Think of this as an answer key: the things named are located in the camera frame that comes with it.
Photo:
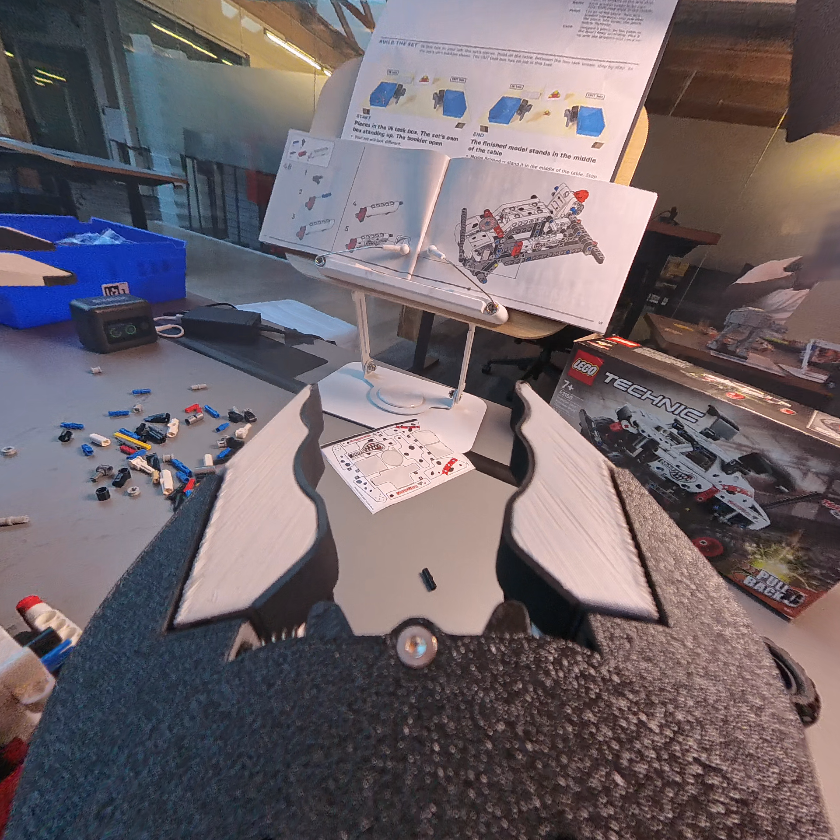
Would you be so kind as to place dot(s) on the clear plastic bags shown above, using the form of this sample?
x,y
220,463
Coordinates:
x,y
92,239

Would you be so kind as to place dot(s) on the blue plastic bin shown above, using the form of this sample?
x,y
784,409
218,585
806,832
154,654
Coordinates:
x,y
92,269

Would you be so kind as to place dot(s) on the background work table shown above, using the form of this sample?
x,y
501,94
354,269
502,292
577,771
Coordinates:
x,y
735,348

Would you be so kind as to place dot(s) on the sticker sheet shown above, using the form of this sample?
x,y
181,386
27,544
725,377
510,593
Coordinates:
x,y
394,462

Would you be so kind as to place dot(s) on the white black toy truck model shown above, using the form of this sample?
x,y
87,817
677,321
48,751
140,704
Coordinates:
x,y
26,663

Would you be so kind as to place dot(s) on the short black toy peg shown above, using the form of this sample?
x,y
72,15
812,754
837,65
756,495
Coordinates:
x,y
428,578

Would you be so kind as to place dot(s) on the small black cube device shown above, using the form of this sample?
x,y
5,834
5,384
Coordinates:
x,y
114,323

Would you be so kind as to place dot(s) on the printed task sheet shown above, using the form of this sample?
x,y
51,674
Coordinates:
x,y
512,79

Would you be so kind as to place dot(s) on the black desk pad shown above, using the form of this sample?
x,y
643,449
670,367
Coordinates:
x,y
256,348

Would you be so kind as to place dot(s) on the grey desk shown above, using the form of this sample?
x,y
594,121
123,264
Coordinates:
x,y
79,460

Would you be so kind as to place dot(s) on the light grey toy pin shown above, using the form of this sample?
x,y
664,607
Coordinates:
x,y
11,521

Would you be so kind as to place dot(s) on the pile of small toy pieces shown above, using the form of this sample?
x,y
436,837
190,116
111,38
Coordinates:
x,y
151,440

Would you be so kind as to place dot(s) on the toy truck set box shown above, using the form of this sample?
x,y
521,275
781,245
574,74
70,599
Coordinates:
x,y
709,460

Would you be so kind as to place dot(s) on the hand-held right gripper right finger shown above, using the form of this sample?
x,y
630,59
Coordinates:
x,y
584,525

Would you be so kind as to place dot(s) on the black toy tyre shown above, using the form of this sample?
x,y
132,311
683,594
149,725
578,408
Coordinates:
x,y
794,683

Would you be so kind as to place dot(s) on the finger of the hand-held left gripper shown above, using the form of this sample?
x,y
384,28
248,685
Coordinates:
x,y
26,239
33,271

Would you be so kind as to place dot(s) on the black power adapter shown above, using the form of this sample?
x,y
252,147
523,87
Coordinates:
x,y
221,322

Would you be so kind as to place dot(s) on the wooden table with black legs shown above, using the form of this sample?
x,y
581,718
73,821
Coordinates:
x,y
72,164

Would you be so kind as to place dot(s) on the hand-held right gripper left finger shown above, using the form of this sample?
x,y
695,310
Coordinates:
x,y
256,525

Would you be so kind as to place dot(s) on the open building instruction booklet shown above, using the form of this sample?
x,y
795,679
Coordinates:
x,y
525,223

